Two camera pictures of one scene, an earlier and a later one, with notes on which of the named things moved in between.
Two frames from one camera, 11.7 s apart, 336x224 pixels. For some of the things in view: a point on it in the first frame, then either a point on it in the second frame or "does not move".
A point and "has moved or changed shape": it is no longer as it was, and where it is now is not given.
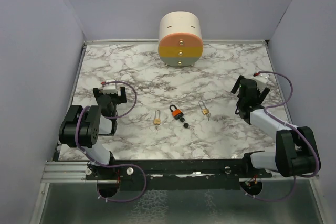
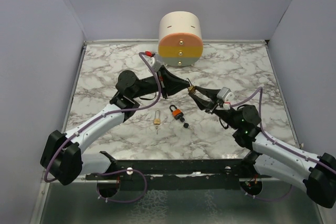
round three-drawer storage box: x=180 y=43 does not move
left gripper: x=119 y=98 to x=169 y=83
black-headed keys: x=186 y=125 does not move
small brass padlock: x=205 y=110 has moved or changed shape
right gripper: x=261 y=95 to x=209 y=106
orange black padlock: x=177 y=113 does not move
